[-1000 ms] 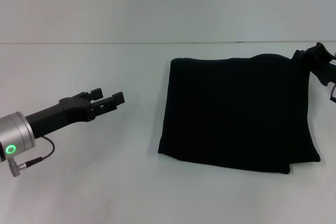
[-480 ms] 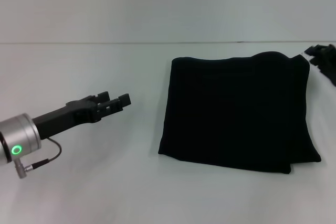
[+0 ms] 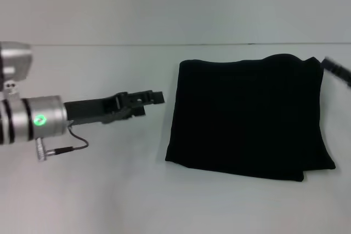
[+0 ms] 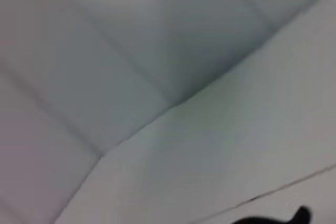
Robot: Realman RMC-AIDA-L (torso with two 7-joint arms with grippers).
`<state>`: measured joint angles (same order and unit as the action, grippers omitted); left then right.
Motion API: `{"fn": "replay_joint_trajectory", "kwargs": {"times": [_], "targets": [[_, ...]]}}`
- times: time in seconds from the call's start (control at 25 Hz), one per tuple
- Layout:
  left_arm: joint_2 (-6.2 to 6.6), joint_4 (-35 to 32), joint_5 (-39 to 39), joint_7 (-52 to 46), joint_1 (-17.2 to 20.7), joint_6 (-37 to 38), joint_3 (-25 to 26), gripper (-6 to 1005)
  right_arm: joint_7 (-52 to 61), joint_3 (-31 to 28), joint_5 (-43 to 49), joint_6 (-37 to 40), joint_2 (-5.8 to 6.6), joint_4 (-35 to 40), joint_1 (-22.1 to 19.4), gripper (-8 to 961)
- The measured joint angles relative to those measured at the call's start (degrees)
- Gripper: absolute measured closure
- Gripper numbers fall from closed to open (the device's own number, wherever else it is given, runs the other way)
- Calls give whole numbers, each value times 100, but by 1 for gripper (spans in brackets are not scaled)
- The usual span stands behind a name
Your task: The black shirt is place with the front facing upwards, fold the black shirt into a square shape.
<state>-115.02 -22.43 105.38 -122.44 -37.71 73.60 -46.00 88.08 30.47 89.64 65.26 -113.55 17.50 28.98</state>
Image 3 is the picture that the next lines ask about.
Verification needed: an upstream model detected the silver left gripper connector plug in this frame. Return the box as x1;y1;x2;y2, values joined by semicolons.
35;138;55;163

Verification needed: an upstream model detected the black shirt with FREE print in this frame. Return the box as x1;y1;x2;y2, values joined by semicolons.
165;53;336;182

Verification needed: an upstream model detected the thin left arm cable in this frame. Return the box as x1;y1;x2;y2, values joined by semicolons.
53;126;90;155

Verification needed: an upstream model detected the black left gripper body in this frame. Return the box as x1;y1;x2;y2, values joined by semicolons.
63;93;129;125

